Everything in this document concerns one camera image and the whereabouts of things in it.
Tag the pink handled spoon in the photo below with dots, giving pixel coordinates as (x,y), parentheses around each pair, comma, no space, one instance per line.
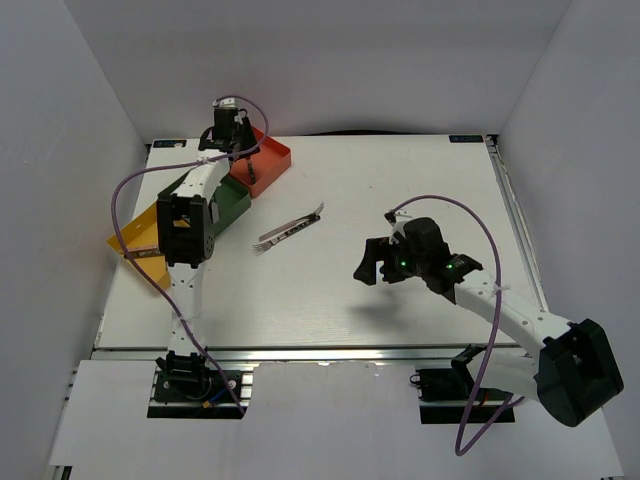
(143,248)

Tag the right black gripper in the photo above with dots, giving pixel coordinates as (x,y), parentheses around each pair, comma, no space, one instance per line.
(377,249)

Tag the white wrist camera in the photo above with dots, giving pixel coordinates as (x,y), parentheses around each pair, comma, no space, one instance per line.
(397,219)
(226,103)

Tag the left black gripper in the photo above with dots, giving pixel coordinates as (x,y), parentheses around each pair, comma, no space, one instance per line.
(251,145)

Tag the green square container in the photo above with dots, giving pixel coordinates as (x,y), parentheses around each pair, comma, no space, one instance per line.
(231,197)

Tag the red square container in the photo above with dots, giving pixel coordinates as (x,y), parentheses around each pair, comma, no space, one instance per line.
(273,159)

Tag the yellow square container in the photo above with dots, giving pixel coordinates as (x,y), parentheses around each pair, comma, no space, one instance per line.
(143,231)

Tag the black handled spoon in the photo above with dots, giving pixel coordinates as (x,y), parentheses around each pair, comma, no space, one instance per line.
(147,253)

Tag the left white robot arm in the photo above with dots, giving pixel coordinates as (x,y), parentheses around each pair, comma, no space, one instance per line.
(186,214)

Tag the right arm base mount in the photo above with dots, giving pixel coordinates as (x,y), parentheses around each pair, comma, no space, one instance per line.
(444,392)

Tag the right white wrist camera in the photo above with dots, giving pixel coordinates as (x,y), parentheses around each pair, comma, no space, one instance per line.
(397,219)

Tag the black handled fork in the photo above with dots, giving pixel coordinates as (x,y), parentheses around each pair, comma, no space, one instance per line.
(262,247)

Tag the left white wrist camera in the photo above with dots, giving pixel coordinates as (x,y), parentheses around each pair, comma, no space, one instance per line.
(226,103)

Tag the pink handled fork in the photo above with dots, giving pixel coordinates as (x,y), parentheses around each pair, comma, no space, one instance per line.
(291,224)

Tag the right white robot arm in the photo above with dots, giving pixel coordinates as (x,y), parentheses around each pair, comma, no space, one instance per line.
(569,367)

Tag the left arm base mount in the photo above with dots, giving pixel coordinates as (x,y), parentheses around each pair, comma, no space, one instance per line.
(187,388)

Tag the teal handled fork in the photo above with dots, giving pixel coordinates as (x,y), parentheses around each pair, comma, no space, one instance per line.
(214,211)

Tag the black handled knife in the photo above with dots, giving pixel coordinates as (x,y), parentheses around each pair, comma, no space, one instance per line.
(250,170)

